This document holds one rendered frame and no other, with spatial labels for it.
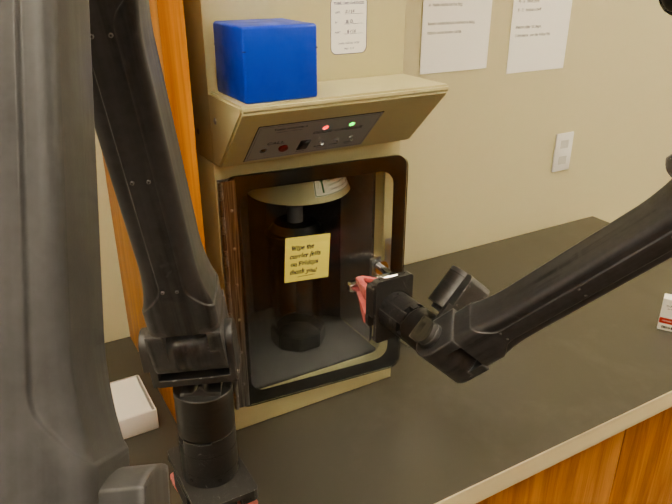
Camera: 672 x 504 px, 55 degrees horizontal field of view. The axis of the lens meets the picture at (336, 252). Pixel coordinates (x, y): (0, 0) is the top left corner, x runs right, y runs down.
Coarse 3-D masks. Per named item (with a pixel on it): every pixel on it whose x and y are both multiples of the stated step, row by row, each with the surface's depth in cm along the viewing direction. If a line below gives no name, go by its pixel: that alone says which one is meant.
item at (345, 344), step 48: (240, 192) 93; (288, 192) 96; (336, 192) 100; (384, 192) 103; (240, 240) 96; (336, 240) 103; (384, 240) 107; (288, 288) 102; (336, 288) 106; (288, 336) 106; (336, 336) 110; (288, 384) 110
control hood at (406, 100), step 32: (224, 96) 84; (320, 96) 84; (352, 96) 85; (384, 96) 87; (416, 96) 90; (224, 128) 84; (256, 128) 82; (384, 128) 96; (416, 128) 100; (224, 160) 87; (256, 160) 90
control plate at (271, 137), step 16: (272, 128) 83; (288, 128) 85; (304, 128) 87; (320, 128) 88; (336, 128) 90; (352, 128) 92; (368, 128) 94; (256, 144) 86; (272, 144) 88; (288, 144) 89; (320, 144) 93; (336, 144) 95; (352, 144) 97
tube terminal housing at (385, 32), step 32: (192, 0) 84; (224, 0) 83; (256, 0) 85; (288, 0) 88; (320, 0) 90; (384, 0) 95; (192, 32) 87; (320, 32) 92; (384, 32) 97; (192, 64) 90; (320, 64) 93; (352, 64) 96; (384, 64) 99; (192, 96) 93; (288, 160) 96; (320, 160) 99; (224, 288) 99; (352, 384) 120; (256, 416) 111
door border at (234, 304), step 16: (224, 192) 92; (224, 208) 93; (224, 240) 94; (240, 272) 98; (240, 288) 99; (240, 304) 100; (240, 320) 101; (240, 336) 102; (240, 352) 103; (240, 368) 104; (240, 384) 105; (240, 400) 107
